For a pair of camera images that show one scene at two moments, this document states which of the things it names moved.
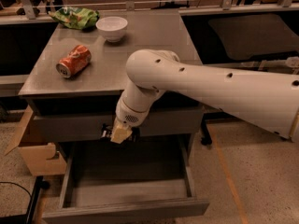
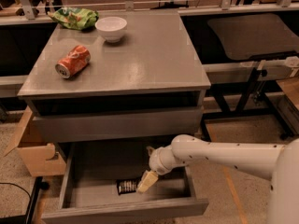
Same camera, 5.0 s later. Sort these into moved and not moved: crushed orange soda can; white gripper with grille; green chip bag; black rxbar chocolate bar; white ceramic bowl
Moved: black rxbar chocolate bar; white gripper with grille
Not moved: green chip bag; crushed orange soda can; white ceramic bowl
